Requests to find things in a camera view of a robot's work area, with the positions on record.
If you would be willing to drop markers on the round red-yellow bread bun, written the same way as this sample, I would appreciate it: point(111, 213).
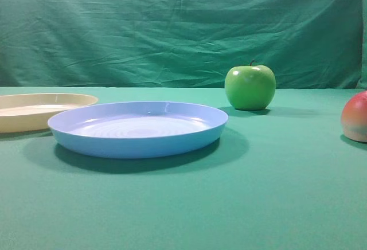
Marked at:
point(353, 118)

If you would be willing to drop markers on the blue plastic plate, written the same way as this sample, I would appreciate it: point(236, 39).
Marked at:
point(138, 129)

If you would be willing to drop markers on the yellow plastic plate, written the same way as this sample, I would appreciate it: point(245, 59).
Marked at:
point(31, 111)

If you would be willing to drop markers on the green apple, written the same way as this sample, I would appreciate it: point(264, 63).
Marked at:
point(250, 87)

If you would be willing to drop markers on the green table cloth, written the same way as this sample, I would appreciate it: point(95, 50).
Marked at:
point(284, 178)

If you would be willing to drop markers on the green backdrop cloth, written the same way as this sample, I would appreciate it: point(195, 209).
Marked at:
point(181, 43)

